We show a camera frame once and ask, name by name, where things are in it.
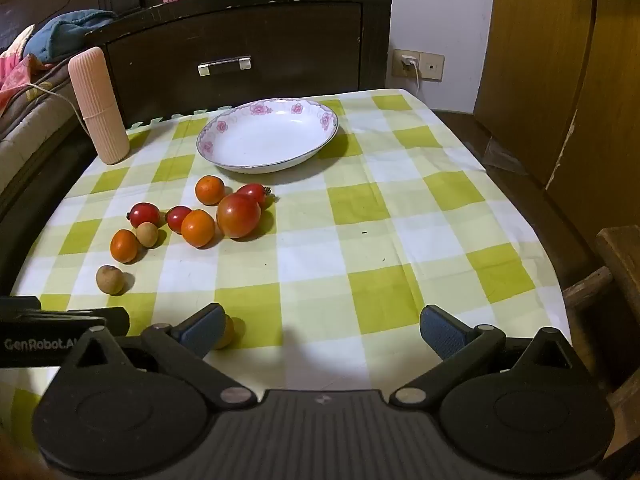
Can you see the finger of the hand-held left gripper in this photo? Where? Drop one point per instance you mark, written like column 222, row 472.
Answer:
column 20, row 303
column 117, row 321

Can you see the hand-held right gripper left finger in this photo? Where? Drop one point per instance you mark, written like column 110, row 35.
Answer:
column 205, row 327

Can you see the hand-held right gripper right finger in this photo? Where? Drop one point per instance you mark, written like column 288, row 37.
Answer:
column 440, row 332

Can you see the small orange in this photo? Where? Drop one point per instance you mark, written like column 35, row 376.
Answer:
column 210, row 190
column 198, row 228
column 228, row 332
column 124, row 246

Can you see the brown longan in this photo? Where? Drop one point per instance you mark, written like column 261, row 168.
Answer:
column 148, row 234
column 110, row 280

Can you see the red cherry tomato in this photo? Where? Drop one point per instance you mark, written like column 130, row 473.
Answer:
column 177, row 217
column 145, row 214

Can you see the large red tomato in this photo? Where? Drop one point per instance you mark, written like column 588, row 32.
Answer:
column 238, row 215

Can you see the cherry tomato with stem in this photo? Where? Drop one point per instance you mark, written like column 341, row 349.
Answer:
column 255, row 194

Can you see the white floral plate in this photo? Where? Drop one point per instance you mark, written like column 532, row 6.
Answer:
column 265, row 135

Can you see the green checked tablecloth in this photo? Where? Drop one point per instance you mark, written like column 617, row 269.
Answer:
column 375, row 260

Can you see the wooden stool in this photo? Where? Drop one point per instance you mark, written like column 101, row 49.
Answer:
column 620, row 255

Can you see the green foam mat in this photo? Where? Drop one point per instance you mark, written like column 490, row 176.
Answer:
column 150, row 123

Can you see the pink ribbed case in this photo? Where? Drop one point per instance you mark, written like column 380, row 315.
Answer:
column 97, row 110

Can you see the pink cloth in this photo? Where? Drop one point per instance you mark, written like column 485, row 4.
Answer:
column 20, row 70

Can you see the blue cloth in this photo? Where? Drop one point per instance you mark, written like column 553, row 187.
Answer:
column 65, row 35

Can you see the white charger plug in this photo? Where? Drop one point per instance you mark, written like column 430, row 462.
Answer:
column 409, row 61

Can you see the wooden wardrobe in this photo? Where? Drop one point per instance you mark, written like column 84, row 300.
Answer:
column 550, row 60

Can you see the dark wooden nightstand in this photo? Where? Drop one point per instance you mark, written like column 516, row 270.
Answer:
column 375, row 35

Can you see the dark wooden drawer front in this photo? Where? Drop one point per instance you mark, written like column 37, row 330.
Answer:
column 280, row 30

